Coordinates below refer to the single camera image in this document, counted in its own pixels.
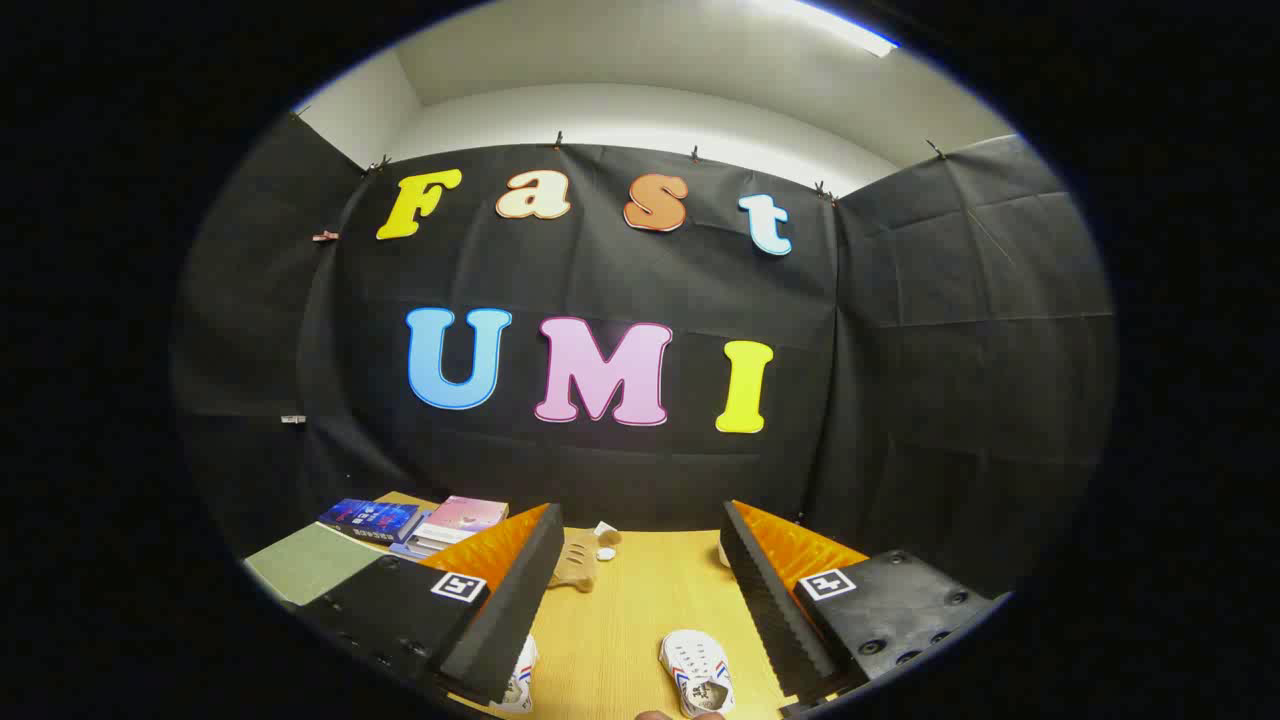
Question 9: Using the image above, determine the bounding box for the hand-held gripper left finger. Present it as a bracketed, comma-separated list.
[300, 503, 566, 713]

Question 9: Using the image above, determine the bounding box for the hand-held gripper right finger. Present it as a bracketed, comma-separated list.
[720, 499, 1006, 716]

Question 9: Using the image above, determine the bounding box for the white striped canvas shoe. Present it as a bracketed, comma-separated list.
[659, 629, 737, 719]
[490, 634, 541, 714]

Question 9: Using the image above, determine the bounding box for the beige fabric storage box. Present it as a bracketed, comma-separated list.
[243, 520, 389, 608]

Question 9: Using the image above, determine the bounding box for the brown plush toy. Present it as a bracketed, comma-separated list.
[548, 520, 623, 594]

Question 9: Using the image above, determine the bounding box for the pink cover book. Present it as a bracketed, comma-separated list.
[413, 495, 510, 546]

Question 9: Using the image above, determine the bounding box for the dark blue book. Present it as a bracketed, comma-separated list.
[317, 498, 423, 546]

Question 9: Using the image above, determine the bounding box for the ceiling light strip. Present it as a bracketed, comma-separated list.
[770, 0, 901, 58]

